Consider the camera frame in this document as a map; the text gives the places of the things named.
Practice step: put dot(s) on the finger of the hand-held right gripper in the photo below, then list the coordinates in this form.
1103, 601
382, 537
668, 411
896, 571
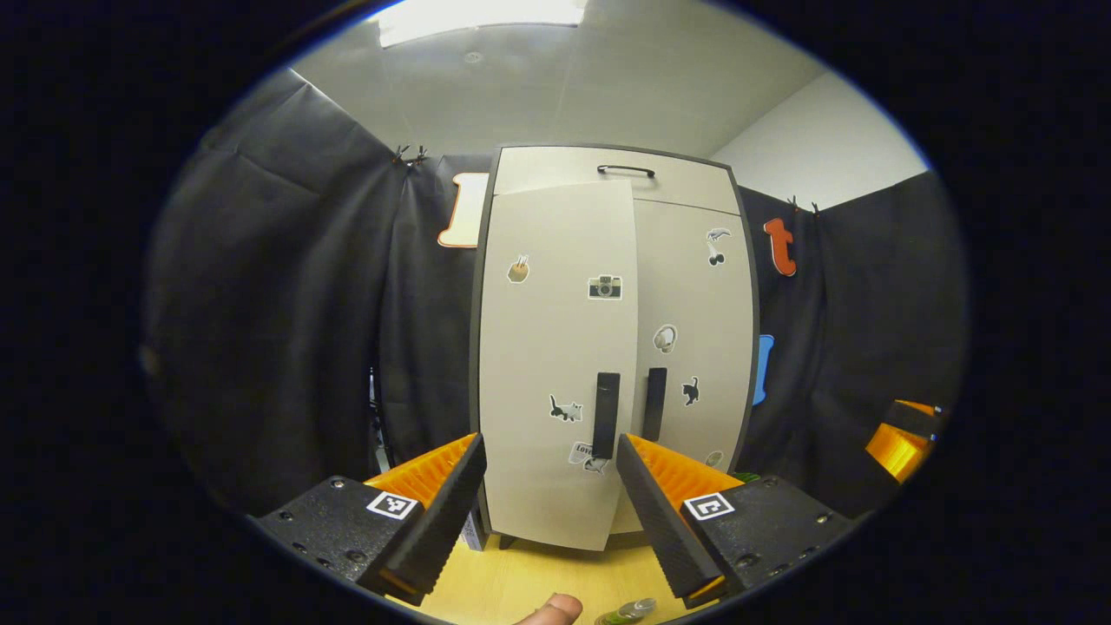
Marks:
898, 447

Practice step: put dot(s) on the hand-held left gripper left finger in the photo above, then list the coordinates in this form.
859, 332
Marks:
443, 529

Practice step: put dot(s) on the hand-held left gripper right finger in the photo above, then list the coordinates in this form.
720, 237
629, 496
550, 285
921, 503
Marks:
660, 529

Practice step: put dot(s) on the green label plastic bottle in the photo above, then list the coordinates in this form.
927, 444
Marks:
627, 612

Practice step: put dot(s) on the white cabinet door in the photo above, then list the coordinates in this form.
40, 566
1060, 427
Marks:
694, 304
555, 347

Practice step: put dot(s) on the white cabinet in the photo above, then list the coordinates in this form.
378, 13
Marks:
474, 365

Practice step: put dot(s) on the white cabinet drawer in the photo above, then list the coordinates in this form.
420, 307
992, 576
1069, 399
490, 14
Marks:
538, 169

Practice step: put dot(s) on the green striped object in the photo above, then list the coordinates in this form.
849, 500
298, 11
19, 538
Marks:
746, 476

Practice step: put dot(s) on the black backdrop cloth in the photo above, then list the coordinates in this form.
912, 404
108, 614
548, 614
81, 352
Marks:
278, 304

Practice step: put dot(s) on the ceiling light panel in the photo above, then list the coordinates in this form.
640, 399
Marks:
477, 17

